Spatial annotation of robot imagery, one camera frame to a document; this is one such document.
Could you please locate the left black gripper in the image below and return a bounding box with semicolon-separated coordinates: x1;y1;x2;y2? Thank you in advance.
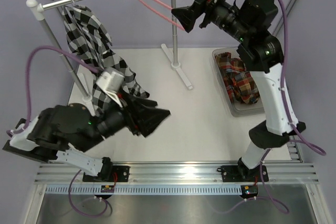
76;86;170;154

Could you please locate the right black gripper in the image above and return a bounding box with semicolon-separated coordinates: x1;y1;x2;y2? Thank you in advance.
172;0;251;44

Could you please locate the pink hanger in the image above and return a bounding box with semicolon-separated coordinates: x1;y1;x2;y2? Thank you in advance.
132;0;186;31

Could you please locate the black white checkered shirt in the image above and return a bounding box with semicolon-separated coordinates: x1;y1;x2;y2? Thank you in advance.
62;5;150;99

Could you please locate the red orange plaid shirt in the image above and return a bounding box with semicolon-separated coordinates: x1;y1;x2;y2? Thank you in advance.
214;52;260;105

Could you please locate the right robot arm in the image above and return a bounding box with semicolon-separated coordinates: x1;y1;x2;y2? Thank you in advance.
171;0;306;181

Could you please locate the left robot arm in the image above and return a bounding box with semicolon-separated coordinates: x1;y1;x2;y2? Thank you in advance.
3;94;171;182

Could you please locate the grey plastic bin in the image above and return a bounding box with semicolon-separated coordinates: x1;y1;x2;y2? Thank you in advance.
212;48;264;117

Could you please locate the silver white clothes rack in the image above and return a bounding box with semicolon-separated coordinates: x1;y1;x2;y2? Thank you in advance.
26;0;193;105

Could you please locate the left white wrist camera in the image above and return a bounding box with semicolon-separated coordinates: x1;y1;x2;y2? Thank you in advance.
96;67;124;108

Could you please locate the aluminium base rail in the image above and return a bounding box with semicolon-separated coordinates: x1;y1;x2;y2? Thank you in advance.
34;140;320;184

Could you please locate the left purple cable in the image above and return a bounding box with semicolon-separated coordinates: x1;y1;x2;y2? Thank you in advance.
6;46;111;218

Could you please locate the white slotted cable duct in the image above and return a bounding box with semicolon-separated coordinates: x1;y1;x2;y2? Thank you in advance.
45;184;243;196

